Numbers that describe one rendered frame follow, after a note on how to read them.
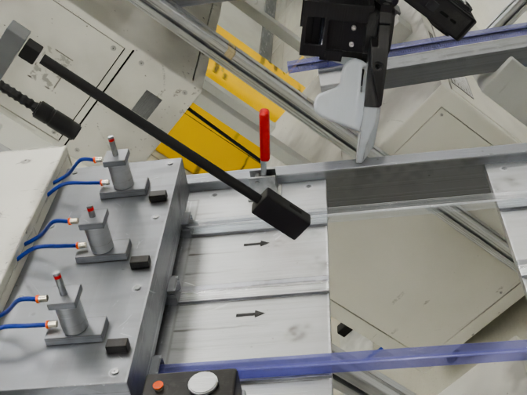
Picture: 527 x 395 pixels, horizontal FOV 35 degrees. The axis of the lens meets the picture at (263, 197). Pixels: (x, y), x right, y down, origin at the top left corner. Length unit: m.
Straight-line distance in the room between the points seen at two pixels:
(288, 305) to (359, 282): 1.27
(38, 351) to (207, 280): 0.20
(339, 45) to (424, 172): 0.26
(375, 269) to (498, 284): 0.30
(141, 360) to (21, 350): 0.10
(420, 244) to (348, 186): 1.04
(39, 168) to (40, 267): 0.16
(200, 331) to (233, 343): 0.04
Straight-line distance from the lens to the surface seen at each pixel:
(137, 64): 1.78
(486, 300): 2.14
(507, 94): 1.18
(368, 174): 0.96
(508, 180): 0.95
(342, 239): 1.98
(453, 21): 0.79
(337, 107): 0.76
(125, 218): 0.86
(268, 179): 0.93
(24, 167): 0.96
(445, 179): 0.98
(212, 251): 0.88
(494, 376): 1.16
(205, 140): 4.03
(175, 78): 1.78
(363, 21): 0.75
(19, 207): 0.89
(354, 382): 1.21
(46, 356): 0.72
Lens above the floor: 1.32
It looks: 18 degrees down
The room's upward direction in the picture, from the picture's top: 57 degrees counter-clockwise
